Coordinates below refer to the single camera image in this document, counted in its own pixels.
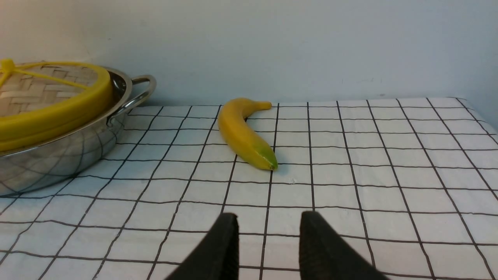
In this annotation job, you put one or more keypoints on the stainless steel pot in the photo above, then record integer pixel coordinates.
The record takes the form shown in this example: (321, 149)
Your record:
(50, 162)

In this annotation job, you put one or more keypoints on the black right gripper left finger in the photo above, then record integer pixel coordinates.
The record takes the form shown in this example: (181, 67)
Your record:
(217, 255)

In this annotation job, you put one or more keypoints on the yellow banana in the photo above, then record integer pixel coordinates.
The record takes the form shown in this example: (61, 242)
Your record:
(241, 138)

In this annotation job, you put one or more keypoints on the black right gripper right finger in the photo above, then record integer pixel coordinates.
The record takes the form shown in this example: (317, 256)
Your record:
(324, 255)

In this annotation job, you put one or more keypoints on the checkered white tablecloth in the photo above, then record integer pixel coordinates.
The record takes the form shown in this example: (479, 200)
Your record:
(410, 184)

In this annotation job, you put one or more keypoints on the bamboo steamer lid yellow rim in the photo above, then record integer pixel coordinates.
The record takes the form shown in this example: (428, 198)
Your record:
(46, 99)

